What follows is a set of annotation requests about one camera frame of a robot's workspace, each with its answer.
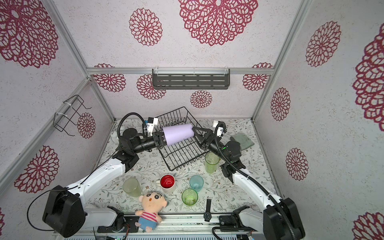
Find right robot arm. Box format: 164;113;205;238
192;122;306;240

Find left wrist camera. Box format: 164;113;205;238
145;117;159;135

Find bright green short cup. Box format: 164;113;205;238
182;189;199;207

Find tall light green cup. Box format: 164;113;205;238
205;152;220;174

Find white alarm clock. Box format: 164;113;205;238
110;126;126;144

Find white mug red inside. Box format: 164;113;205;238
156;174;177;194

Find black wristwatch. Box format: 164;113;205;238
204;199;212;222

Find grey wall shelf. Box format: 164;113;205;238
152;69;231;90

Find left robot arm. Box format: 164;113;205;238
42;128;167;238

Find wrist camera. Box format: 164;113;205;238
213;120;227;137
145;117;159;135

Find frosted pale green cup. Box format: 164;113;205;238
123;178;142;198

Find plush doll striped shirt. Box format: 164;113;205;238
135;192;168;233

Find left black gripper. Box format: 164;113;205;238
133;131;176;155

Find green folded cloth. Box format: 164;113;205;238
230;133;255;151

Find lilac plastic cup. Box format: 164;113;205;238
163;124;194;146

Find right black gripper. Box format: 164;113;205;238
194;129;230;166

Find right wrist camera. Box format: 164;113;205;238
213;120;227;137

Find black wire dish rack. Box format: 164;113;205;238
145;107;209;171

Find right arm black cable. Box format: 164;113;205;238
211;121;298;240

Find teal plastic cup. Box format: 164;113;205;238
190;175;204;192

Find black wire wall basket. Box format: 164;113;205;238
53;95;91;137

